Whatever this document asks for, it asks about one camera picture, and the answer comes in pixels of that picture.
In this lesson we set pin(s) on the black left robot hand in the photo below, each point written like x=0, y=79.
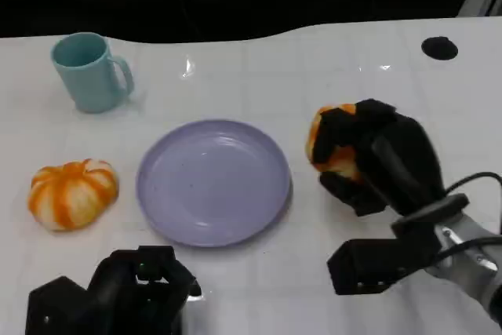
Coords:
x=125, y=303

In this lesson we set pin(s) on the orange and white bread roll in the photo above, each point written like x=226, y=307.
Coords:
x=346, y=163
x=72, y=197

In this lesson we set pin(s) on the lilac plate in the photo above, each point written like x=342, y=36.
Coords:
x=213, y=184

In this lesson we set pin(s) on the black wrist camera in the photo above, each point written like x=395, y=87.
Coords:
x=51, y=307
x=364, y=268

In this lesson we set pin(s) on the black round table grommet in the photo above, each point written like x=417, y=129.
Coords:
x=439, y=48

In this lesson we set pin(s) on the pale green mug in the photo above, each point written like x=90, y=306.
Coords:
x=92, y=84

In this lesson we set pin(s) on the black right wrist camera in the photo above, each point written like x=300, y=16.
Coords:
x=364, y=268

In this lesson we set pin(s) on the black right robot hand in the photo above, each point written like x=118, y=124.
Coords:
x=408, y=154

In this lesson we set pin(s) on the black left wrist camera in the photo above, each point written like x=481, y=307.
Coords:
x=51, y=307

